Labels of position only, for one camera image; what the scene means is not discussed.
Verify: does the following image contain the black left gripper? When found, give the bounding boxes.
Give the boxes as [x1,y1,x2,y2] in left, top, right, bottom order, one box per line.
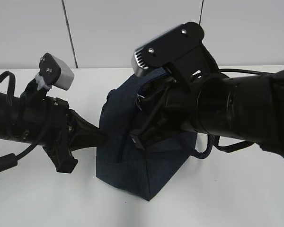
[18,80,107,173]

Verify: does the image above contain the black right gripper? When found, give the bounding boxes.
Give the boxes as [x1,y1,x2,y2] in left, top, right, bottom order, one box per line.
[130,44,227,150]

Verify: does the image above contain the dark blue lunch bag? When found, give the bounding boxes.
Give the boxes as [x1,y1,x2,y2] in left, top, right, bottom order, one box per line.
[95,70,215,201]

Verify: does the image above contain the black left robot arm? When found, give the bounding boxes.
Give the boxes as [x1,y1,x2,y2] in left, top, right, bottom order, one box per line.
[0,83,107,174]

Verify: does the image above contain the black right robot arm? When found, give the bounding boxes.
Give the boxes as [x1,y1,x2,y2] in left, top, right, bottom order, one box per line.
[130,44,284,158]

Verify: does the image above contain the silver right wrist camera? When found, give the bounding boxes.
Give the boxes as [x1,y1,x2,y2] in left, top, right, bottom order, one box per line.
[132,22,204,77]

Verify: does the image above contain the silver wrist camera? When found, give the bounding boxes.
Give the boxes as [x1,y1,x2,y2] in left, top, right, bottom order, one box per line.
[35,52,74,91]
[132,22,204,77]

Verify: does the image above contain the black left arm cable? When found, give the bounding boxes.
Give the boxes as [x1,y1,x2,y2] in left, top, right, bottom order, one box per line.
[0,70,55,175]

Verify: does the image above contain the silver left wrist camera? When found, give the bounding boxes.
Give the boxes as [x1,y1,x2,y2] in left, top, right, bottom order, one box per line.
[35,52,74,91]

